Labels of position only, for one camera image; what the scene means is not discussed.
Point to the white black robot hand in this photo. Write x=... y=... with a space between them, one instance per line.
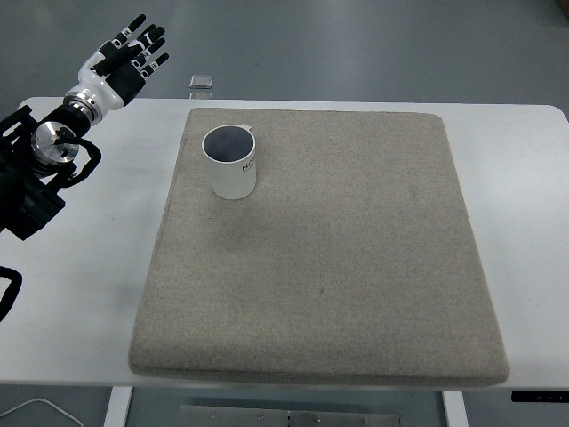
x=100 y=84

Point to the white ribbed cup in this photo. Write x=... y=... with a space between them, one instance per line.
x=233 y=180

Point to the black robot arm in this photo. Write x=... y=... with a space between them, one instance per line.
x=26 y=187

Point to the beige fabric mat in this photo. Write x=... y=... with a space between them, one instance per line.
x=311 y=267

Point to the white table leg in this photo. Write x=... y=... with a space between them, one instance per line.
x=454 y=409
x=117 y=407

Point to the grey metal plate with screws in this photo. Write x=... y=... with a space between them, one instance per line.
x=289 y=418

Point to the black table control box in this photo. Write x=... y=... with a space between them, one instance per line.
x=540 y=396

